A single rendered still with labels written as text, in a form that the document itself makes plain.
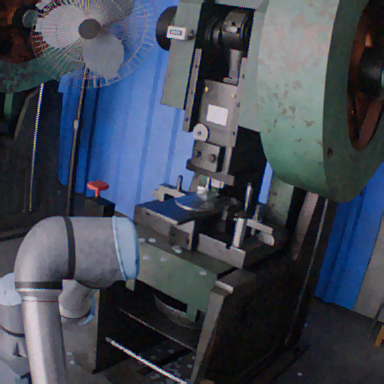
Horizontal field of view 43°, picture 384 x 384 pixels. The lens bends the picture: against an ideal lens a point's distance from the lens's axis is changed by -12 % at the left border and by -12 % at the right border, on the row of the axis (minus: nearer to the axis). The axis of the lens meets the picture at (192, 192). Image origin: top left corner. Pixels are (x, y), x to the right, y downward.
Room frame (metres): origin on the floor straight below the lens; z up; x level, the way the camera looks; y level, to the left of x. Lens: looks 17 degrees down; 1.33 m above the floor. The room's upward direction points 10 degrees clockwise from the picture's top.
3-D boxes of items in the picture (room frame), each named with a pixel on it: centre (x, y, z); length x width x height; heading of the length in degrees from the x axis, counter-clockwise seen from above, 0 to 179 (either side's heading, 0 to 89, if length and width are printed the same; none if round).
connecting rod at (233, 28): (1.73, -0.08, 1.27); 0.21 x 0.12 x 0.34; 146
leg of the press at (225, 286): (1.70, -0.39, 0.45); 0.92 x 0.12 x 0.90; 146
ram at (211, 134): (1.69, -0.06, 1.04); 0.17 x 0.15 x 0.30; 146
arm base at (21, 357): (1.08, 0.40, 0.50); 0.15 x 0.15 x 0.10
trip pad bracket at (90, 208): (1.71, 0.30, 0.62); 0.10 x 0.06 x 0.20; 56
